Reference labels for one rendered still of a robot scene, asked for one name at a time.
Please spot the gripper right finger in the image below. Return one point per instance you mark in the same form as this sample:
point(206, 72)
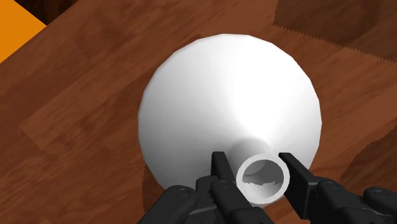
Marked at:
point(313, 192)

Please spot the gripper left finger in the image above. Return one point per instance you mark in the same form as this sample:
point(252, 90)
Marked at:
point(225, 192)

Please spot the white round vase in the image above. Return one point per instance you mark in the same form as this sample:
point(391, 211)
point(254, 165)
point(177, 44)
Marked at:
point(217, 108)

